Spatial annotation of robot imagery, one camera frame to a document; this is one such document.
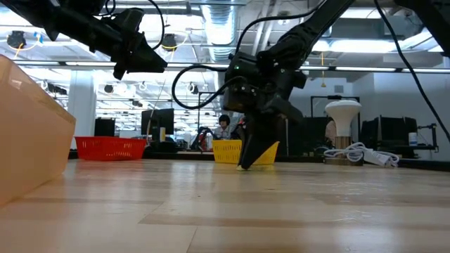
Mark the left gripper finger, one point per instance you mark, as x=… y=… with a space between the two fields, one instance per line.
x=144 y=67
x=146 y=52

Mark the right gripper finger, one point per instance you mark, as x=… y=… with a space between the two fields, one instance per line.
x=247 y=130
x=262 y=140

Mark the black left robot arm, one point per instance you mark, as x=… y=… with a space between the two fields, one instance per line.
x=52 y=17

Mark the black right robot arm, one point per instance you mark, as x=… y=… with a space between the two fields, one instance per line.
x=309 y=28

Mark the person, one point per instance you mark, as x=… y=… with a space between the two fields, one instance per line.
x=223 y=128

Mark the yellow plastic basket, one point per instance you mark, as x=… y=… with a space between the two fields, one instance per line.
x=226 y=152

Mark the yellow hanging pendant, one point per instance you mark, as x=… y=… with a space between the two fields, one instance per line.
x=322 y=75

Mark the black partition panels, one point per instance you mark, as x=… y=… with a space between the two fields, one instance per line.
x=313 y=135

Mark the black computer monitor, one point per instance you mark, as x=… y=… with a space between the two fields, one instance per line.
x=157 y=123

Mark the white bulb table lamp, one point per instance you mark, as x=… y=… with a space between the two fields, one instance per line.
x=342 y=112

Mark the white building pillar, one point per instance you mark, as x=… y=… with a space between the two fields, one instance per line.
x=81 y=109

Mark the red plastic basket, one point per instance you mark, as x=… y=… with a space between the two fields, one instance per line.
x=110 y=149

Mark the black desk monitors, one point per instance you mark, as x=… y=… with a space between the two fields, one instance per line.
x=388 y=131

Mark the orange translucent plastic bin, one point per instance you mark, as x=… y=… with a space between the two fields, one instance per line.
x=31 y=140

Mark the white cup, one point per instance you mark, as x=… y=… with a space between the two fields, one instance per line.
x=413 y=139

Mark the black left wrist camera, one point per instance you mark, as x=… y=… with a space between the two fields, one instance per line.
x=128 y=21

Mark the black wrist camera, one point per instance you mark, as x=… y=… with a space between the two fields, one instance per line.
x=128 y=21
x=240 y=96

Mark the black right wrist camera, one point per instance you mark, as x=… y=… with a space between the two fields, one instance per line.
x=240 y=96

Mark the black stand frame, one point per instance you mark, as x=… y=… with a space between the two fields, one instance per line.
x=334 y=97

